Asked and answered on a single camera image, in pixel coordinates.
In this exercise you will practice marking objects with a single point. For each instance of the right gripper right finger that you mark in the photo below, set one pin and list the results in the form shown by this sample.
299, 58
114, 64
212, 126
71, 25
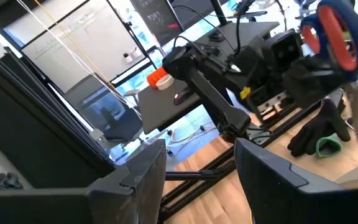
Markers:
306, 205

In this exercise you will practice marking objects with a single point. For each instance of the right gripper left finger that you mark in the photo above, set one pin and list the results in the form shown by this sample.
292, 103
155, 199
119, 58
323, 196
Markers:
73, 208

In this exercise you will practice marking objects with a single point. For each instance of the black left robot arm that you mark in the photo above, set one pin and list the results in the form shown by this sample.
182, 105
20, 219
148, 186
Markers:
213, 96

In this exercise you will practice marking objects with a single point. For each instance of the black work glove green cuff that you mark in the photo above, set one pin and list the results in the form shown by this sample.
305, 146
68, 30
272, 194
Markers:
319, 127

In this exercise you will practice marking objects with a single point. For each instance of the grey office chair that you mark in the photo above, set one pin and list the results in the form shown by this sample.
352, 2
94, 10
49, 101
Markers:
123, 124

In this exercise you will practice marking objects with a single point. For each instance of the black monitor stand pole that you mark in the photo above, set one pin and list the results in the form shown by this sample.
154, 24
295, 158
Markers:
218, 12

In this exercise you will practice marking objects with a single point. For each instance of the black computer mouse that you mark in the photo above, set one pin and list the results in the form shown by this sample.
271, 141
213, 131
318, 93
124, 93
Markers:
183, 96

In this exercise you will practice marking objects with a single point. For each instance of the grey desk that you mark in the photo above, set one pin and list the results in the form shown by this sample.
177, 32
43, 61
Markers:
160, 109

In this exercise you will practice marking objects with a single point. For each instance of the tape roll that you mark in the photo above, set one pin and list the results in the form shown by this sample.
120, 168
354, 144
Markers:
165, 83

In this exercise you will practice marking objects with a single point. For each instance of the orange ribbed cylinder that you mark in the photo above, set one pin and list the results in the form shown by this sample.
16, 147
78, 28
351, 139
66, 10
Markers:
154, 76

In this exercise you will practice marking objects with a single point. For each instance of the white cabinet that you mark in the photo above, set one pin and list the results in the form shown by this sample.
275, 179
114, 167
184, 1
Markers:
98, 40

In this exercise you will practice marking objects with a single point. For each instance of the black aluminium rig frame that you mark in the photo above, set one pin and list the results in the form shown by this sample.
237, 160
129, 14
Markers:
42, 140

